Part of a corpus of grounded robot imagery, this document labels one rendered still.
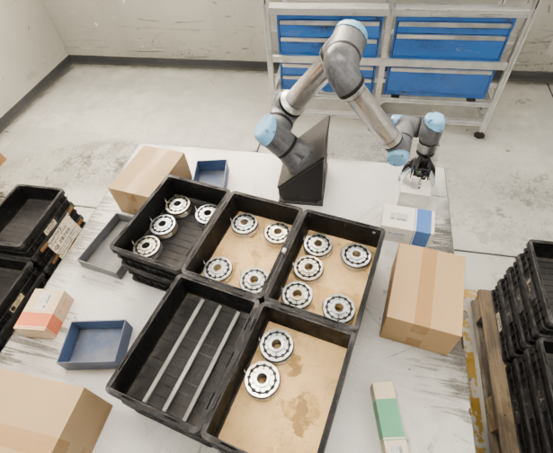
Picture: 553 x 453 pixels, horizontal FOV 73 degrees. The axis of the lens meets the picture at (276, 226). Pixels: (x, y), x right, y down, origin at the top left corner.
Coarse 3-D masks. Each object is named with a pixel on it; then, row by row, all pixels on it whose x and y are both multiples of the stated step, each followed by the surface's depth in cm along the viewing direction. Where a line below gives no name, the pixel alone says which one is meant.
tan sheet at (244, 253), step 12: (228, 228) 147; (264, 228) 146; (228, 240) 143; (240, 240) 143; (252, 240) 143; (264, 240) 142; (216, 252) 140; (228, 252) 140; (240, 252) 140; (252, 252) 139; (264, 252) 139; (276, 252) 138; (240, 264) 136; (252, 264) 136; (264, 264) 135; (240, 276) 133; (240, 288) 130
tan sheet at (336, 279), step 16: (336, 240) 140; (336, 256) 135; (336, 272) 131; (352, 272) 131; (368, 272) 130; (320, 288) 128; (336, 288) 127; (352, 288) 127; (320, 304) 124; (352, 320) 120
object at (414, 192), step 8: (408, 176) 164; (400, 184) 166; (408, 184) 161; (416, 184) 161; (424, 184) 160; (400, 192) 159; (408, 192) 158; (416, 192) 158; (424, 192) 157; (400, 200) 163; (408, 200) 161; (416, 200) 160; (424, 200) 159; (416, 208) 163; (424, 208) 162
